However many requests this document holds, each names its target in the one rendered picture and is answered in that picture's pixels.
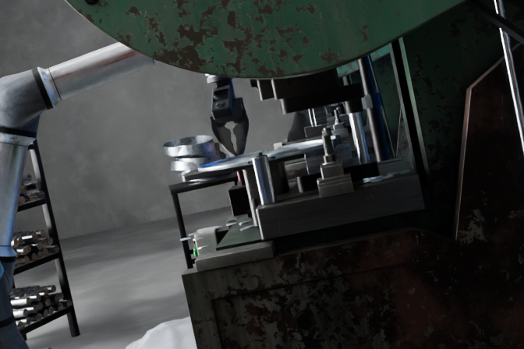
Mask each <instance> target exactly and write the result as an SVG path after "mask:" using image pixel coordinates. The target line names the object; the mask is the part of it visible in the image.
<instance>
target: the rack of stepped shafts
mask: <svg viewBox="0 0 524 349"><path fill-rule="evenodd" d="M27 150H29V151H30V155H31V158H32V161H33V166H34V172H35V175H36V179H37V182H33V183H29V184H24V183H25V182H30V181H31V180H32V176H31V175H30V174H24V175H23V180H22V185H21V190H20V195H19V204H22V205H20V206H18V209H17V212H20V211H23V210H28V209H30V208H33V207H36V206H40V205H42V207H43V211H44V217H45V220H46V224H47V228H48V234H49V238H40V237H44V236H45V231H44V230H43V229H42V230H37V231H18V232H13V236H12V248H13V250H14V251H15V252H16V263H15V267H16V268H14V272H13V276H14V275H17V274H18V273H22V272H24V271H26V270H29V269H32V268H34V267H36V266H39V265H42V264H44V263H47V262H50V261H52V260H55V266H56V269H57V274H58V279H59V283H60V287H61V291H62V292H59V293H53V292H56V286H55V285H49V286H43V287H40V286H39V285H37V286H31V287H19V288H16V286H15V283H14V281H13V286H12V290H11V292H10V294H9V300H10V304H11V308H12V314H13V318H14V321H15V324H16V327H17V329H18V330H19V332H20V333H21V335H22V336H23V339H24V340H27V335H26V333H29V332H30V331H33V330H35V329H37V328H39V327H41V326H43V325H45V324H47V323H49V322H51V321H53V320H55V319H57V318H59V317H61V316H63V315H65V314H66V315H67V319H68V322H69V328H70V333H71V336H72V337H78V336H79V335H80V330H79V327H78V322H77V319H76V313H75V309H74V305H73V299H72V295H71V291H70V288H69V282H68V277H67V274H66V268H65V264H64V260H63V256H62V250H61V246H60V242H59V239H58V232H57V228H56V225H55V218H54V215H53V211H52V208H51V201H50V197H49V194H48V187H47V183H46V180H45V176H44V169H43V166H42V162H41V155H40V152H39V148H38V145H37V138H36V139H35V140H34V141H33V142H32V143H31V144H30V145H29V146H28V149H27ZM36 189H39V191H37V192H30V193H28V192H27V191H32V190H36ZM36 199H39V200H37V201H34V200H36ZM31 201H33V202H31ZM27 202H31V203H27ZM24 203H26V204H24ZM19 204H18V205H19ZM37 238H40V239H37ZM46 245H51V246H48V247H45V246H46ZM50 253H53V254H51V255H49V256H47V254H50ZM43 256H45V257H43ZM42 257H43V258H42ZM31 261H33V262H31ZM29 262H30V263H29ZM21 264H25V265H22V266H19V265H21ZM18 266H19V267H18ZM49 293H53V294H49ZM62 299H63V301H60V300H62ZM54 311H57V312H55V313H54ZM42 318H43V319H42ZM31 322H35V323H31ZM27 325H28V326H27ZM24 326H25V327H24Z"/></svg>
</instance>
